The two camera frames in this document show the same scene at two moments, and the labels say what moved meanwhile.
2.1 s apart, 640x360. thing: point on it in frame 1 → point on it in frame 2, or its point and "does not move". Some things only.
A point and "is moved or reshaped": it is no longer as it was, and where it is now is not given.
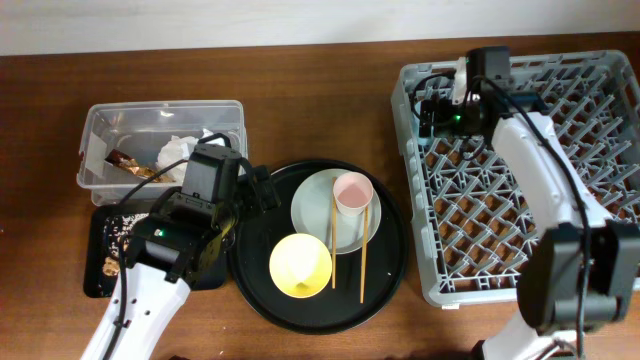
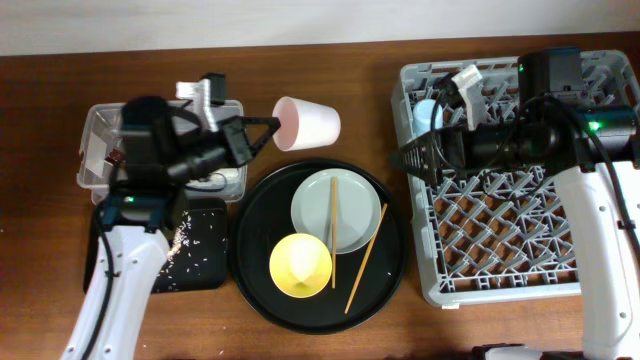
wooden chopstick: (363, 261) is moved or reshaped
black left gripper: (254, 203) → (254, 149)
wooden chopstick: (334, 218) does not move
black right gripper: (441, 125) → (433, 144)
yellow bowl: (300, 266) does not move
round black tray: (336, 310) does not move
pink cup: (352, 192) → (304, 125)
